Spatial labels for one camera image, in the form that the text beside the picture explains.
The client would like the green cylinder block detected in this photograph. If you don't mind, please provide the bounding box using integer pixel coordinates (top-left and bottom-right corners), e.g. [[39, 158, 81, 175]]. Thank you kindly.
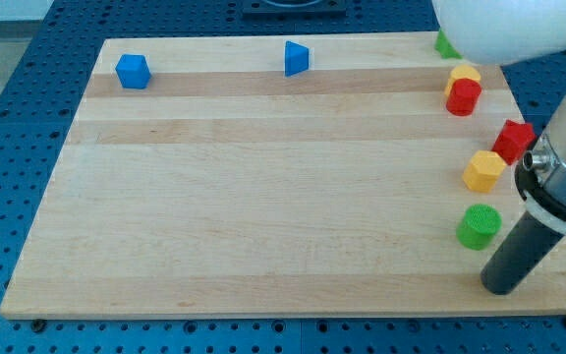
[[456, 204, 502, 251]]

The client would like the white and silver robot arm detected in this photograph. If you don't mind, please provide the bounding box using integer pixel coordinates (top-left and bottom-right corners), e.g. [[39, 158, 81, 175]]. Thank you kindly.
[[433, 0, 566, 234]]

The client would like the yellow hexagon block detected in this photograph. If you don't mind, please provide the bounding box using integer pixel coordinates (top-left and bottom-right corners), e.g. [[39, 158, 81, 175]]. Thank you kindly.
[[462, 150, 507, 193]]

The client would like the light wooden board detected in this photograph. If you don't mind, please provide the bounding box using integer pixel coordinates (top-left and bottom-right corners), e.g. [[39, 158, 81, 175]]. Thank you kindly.
[[0, 32, 566, 320]]

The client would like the blue triangle block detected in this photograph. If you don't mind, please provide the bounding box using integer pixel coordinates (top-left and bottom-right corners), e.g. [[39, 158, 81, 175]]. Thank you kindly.
[[284, 41, 310, 77]]

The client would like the blue cube block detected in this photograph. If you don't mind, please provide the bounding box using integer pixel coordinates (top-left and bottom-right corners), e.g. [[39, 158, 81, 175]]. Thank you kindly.
[[115, 54, 151, 89]]

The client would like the yellow block behind red cylinder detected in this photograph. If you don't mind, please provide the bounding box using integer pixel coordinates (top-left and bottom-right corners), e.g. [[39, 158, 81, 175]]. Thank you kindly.
[[444, 64, 481, 97]]

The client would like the green block at top edge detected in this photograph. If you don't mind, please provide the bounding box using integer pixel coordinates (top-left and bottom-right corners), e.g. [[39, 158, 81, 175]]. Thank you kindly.
[[434, 29, 462, 59]]

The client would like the red pentagon block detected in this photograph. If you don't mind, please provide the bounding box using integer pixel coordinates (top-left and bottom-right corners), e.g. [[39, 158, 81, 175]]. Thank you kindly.
[[491, 120, 537, 165]]

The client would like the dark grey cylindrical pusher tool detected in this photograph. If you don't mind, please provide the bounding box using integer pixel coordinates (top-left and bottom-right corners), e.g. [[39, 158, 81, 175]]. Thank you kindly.
[[480, 211, 563, 295]]

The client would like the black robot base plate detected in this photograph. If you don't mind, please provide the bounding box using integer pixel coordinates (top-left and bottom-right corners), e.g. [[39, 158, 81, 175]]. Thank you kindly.
[[242, 0, 348, 19]]

